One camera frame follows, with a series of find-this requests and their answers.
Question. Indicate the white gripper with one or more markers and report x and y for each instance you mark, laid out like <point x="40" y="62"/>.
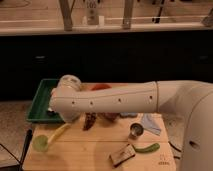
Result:
<point x="70" y="117"/>

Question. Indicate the yellow banana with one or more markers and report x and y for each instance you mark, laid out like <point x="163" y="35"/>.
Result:
<point x="57" y="133"/>

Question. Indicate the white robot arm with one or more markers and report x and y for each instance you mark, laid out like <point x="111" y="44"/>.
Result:
<point x="193" y="100"/>

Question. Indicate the green plastic cup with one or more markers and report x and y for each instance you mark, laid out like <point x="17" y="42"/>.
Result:
<point x="40" y="143"/>

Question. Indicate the metal cup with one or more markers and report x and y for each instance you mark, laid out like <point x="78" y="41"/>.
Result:
<point x="136" y="130"/>

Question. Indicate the dark red grape bunch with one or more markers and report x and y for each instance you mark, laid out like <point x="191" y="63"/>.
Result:
<point x="89" y="121"/>

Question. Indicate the green plastic tray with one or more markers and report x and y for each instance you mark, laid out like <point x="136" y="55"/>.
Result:
<point x="38" y="109"/>

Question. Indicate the dark purple bowl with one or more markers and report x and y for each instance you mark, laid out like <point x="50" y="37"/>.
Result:
<point x="109" y="116"/>

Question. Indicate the orange bowl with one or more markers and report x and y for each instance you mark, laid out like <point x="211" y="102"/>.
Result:
<point x="100" y="87"/>

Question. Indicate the blue sponge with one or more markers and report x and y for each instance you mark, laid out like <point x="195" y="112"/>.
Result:
<point x="128" y="115"/>

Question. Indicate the black rectangular box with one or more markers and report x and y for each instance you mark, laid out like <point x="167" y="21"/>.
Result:
<point x="122" y="155"/>

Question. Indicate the light blue cloth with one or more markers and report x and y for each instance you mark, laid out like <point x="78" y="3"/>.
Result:
<point x="149" y="124"/>

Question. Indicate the green cucumber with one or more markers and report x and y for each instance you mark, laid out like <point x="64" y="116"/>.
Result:
<point x="149" y="149"/>

